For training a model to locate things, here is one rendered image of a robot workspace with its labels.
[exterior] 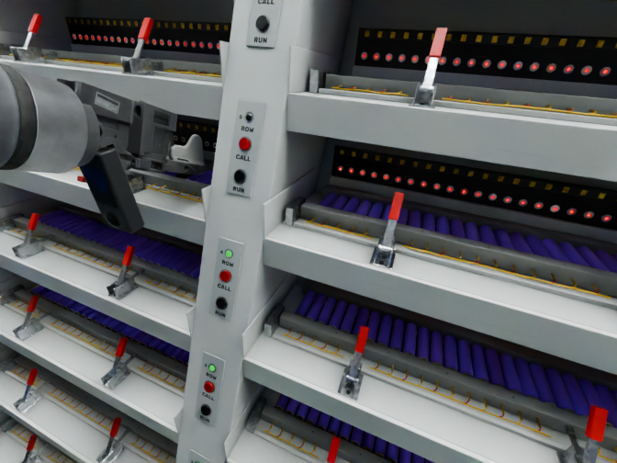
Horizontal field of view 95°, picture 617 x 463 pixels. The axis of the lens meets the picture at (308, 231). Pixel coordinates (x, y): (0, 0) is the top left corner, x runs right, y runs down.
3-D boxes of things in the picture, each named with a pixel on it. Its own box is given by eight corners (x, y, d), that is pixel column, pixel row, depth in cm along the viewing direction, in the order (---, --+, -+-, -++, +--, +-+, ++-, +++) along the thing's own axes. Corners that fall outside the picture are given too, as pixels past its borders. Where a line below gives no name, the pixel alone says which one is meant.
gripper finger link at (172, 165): (206, 165, 43) (151, 156, 35) (204, 175, 43) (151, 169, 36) (184, 161, 45) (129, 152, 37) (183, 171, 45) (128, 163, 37)
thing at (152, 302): (195, 355, 47) (183, 291, 40) (-22, 257, 64) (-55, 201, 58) (257, 283, 64) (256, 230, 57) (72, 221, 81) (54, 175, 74)
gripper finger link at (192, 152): (225, 141, 47) (178, 128, 39) (220, 177, 48) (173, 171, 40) (211, 140, 49) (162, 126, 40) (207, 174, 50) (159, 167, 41)
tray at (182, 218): (208, 247, 44) (202, 189, 39) (-24, 175, 61) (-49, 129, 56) (271, 202, 60) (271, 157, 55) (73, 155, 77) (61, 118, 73)
